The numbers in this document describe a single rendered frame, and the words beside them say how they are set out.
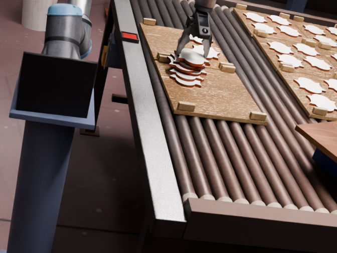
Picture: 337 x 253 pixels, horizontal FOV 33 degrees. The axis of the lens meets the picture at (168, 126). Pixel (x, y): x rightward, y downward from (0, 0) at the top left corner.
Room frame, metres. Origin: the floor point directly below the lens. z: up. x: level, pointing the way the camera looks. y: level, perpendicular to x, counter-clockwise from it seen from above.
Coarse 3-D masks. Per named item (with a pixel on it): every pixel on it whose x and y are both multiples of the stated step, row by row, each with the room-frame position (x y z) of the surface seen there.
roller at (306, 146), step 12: (216, 12) 3.16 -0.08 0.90; (228, 24) 2.95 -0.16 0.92; (240, 48) 2.65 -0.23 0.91; (252, 60) 2.50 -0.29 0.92; (264, 84) 2.27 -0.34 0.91; (276, 96) 2.15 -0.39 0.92; (288, 120) 1.97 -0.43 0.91; (300, 144) 1.82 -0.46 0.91; (324, 180) 1.61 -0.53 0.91; (336, 192) 1.54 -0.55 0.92
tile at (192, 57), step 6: (186, 48) 2.14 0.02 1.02; (180, 54) 2.06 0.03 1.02; (186, 54) 2.08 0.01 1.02; (192, 54) 2.10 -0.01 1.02; (198, 54) 2.11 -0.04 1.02; (186, 60) 2.02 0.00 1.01; (192, 60) 2.03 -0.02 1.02; (198, 60) 2.05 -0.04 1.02; (204, 60) 2.07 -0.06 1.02; (198, 66) 2.02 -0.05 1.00
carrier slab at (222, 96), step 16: (160, 64) 2.11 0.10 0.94; (160, 80) 1.99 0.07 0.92; (208, 80) 2.08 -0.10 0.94; (224, 80) 2.13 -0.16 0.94; (240, 80) 2.17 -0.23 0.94; (176, 96) 1.86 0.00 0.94; (192, 96) 1.89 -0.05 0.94; (208, 96) 1.93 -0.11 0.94; (224, 96) 1.97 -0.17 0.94; (240, 96) 2.01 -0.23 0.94; (176, 112) 1.75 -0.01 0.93; (192, 112) 1.77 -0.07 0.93; (208, 112) 1.80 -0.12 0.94; (224, 112) 1.83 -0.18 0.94; (240, 112) 1.87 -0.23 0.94
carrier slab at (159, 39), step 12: (144, 24) 2.53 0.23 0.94; (144, 36) 2.38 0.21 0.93; (156, 36) 2.41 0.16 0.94; (168, 36) 2.46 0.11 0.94; (180, 36) 2.50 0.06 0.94; (156, 48) 2.27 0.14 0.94; (168, 48) 2.31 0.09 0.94; (192, 48) 2.39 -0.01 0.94; (216, 48) 2.47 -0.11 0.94; (216, 60) 2.32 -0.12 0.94
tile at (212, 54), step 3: (195, 45) 2.40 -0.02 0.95; (201, 45) 2.42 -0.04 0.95; (195, 48) 2.36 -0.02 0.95; (198, 48) 2.38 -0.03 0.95; (201, 48) 2.39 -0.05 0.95; (210, 48) 2.42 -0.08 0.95; (198, 51) 2.34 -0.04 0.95; (201, 51) 2.35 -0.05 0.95; (210, 51) 2.38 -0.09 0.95; (213, 51) 2.39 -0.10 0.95; (210, 54) 2.34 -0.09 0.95; (213, 54) 2.35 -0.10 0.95; (216, 54) 2.36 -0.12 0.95; (219, 54) 2.40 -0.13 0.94; (207, 57) 2.30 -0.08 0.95; (210, 57) 2.31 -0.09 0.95; (213, 57) 2.33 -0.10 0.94; (216, 57) 2.33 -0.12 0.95
